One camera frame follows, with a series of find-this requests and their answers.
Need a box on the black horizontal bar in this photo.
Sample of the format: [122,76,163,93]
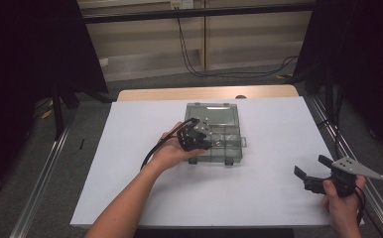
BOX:
[81,3,315,25]

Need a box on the right hand-held gripper cable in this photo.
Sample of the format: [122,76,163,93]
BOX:
[354,186,368,226]

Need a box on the left hand-held gripper cable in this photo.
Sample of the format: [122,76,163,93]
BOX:
[140,118,197,172]

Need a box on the person's right hand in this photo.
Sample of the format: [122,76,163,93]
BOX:
[321,176,368,226]

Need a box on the grey translucent compartment storage box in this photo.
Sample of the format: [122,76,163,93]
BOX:
[184,102,248,167]

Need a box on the black curtain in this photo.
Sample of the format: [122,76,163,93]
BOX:
[0,0,109,202]
[293,0,383,163]

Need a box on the hand-held gripper cable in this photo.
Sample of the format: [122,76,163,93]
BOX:
[354,186,368,226]
[140,118,197,172]

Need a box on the aluminium floor rail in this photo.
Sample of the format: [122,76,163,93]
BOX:
[307,94,383,238]
[10,127,72,238]

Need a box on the black metal stand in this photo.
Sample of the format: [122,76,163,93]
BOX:
[51,78,114,142]

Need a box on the black cable by rail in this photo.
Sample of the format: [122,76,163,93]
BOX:
[317,88,346,160]

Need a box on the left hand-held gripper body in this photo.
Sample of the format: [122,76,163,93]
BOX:
[177,118,211,153]

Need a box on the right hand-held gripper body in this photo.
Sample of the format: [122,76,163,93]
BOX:
[303,157,383,198]

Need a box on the white power strip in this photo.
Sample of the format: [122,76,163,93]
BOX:
[170,0,194,10]

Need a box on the black wall cable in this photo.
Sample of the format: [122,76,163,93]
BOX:
[177,18,299,79]

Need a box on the person's left hand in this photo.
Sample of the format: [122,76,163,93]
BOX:
[151,121,206,174]

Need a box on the white table cover sheet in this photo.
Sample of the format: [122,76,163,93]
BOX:
[69,96,366,229]

